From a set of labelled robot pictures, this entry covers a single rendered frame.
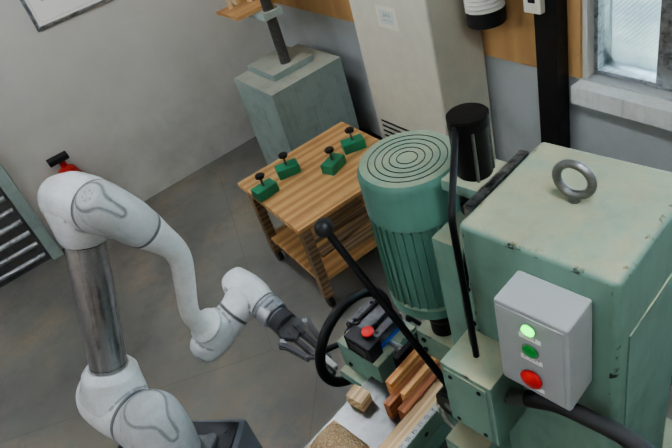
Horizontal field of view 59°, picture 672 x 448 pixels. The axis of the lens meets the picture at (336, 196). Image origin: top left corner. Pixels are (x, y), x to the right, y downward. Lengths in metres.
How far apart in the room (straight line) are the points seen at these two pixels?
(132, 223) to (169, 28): 2.68
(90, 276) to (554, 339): 1.18
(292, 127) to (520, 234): 2.67
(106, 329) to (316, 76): 2.10
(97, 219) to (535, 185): 0.94
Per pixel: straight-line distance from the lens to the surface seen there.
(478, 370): 0.94
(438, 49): 2.54
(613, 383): 0.89
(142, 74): 4.00
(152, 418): 1.65
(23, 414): 3.32
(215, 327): 1.80
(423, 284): 1.07
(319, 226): 1.02
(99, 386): 1.78
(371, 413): 1.41
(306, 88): 3.38
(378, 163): 1.00
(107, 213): 1.41
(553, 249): 0.78
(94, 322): 1.69
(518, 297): 0.78
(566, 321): 0.76
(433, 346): 1.30
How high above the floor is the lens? 2.06
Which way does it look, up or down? 35 degrees down
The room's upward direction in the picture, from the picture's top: 18 degrees counter-clockwise
